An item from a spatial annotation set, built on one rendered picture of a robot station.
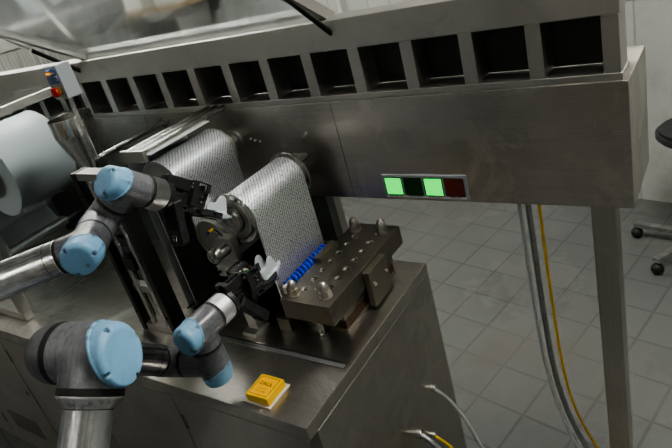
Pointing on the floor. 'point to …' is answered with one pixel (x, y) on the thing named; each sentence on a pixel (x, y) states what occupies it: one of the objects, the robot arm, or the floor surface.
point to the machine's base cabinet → (419, 387)
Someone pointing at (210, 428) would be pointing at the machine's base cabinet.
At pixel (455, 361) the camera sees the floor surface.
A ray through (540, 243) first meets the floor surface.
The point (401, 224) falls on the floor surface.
